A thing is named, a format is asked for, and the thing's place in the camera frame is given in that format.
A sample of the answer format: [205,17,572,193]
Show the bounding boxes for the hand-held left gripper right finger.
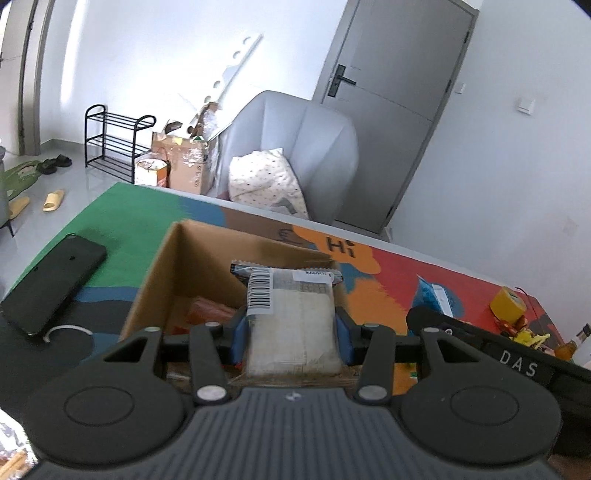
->
[336,305,483,408]

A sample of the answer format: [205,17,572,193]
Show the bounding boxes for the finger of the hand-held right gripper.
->
[406,306,462,337]

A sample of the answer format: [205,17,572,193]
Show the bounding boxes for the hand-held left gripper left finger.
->
[104,310,250,407]

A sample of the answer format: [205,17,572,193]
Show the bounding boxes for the small translucent red snack packet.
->
[188,297,242,329]

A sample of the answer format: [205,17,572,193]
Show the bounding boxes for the white rectangular snack packet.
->
[230,260,345,377]

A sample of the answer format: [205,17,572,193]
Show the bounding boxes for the brown cardboard box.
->
[120,220,348,386]

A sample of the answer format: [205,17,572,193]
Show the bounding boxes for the blue snack packet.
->
[415,275,461,320]

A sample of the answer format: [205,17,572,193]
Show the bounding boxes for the yellow plastic toy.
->
[501,318,550,345]

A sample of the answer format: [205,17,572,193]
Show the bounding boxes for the yellow tape roll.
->
[490,285,527,322]

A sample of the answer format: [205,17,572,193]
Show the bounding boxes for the brown glass bottle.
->
[553,322,591,363]

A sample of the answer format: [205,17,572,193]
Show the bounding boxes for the dotted white pillow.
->
[228,148,310,219]

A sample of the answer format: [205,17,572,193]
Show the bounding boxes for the brown cardboard boxes on floor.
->
[151,131,212,195]

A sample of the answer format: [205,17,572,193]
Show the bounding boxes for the white orange paper bag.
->
[133,156,170,188]

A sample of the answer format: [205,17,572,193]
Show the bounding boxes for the black smartphone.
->
[0,234,108,337]

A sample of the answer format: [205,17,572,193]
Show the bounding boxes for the clear plastic wrap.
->
[198,103,232,186]

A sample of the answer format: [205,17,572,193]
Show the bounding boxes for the grey door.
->
[312,0,479,234]

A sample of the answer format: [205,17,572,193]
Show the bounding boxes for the grey armchair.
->
[216,90,360,227]

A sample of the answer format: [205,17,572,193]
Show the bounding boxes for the black shoe rack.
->
[84,104,157,179]

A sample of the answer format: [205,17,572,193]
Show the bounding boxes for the crumpled plastic bag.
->
[0,408,41,480]

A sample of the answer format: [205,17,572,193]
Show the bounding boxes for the dark slippers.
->
[35,156,74,175]

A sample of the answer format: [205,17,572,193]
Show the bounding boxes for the green floor mat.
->
[0,159,42,205]

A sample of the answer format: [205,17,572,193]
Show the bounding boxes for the white board with holes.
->
[202,32,264,108]

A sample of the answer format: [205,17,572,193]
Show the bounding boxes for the white charging cable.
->
[43,325,92,343]

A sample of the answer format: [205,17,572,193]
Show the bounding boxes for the black door handle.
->
[327,64,358,98]

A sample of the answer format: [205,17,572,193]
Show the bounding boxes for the grey side doorway frame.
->
[0,0,57,156]

